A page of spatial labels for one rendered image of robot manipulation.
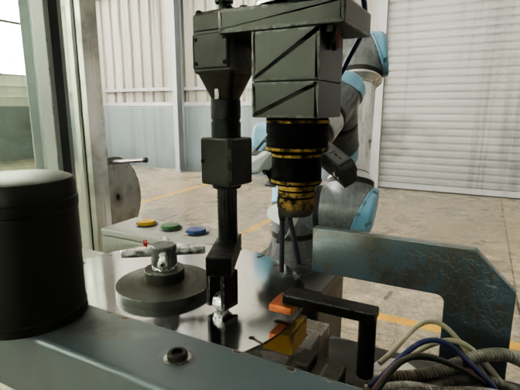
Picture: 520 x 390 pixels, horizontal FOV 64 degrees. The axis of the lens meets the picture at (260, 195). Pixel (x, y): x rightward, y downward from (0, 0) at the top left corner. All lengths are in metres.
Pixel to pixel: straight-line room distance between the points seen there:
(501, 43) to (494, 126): 1.02
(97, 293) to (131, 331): 0.29
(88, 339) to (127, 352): 0.03
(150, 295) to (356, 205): 0.64
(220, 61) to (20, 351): 0.30
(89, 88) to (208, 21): 0.58
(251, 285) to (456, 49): 5.90
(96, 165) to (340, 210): 0.57
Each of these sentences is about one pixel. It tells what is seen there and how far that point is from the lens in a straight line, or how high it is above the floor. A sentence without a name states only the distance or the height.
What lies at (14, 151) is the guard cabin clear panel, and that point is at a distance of 0.92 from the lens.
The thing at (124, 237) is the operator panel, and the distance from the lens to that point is 0.95.
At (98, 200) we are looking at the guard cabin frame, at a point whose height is 0.95.
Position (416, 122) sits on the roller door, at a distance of 6.30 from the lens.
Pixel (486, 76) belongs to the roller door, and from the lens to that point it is 6.26.
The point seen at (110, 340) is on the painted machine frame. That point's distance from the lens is 0.23.
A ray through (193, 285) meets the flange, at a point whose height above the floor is 0.96.
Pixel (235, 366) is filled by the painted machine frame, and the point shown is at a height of 1.05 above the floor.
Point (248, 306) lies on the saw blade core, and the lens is 0.46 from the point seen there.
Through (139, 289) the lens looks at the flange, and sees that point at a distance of 0.50.
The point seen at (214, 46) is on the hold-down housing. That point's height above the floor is 1.22.
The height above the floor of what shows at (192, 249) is 1.00.
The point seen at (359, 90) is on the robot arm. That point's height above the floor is 1.19.
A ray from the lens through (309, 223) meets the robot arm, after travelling 1.04.
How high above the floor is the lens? 1.16
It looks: 12 degrees down
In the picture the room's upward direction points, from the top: straight up
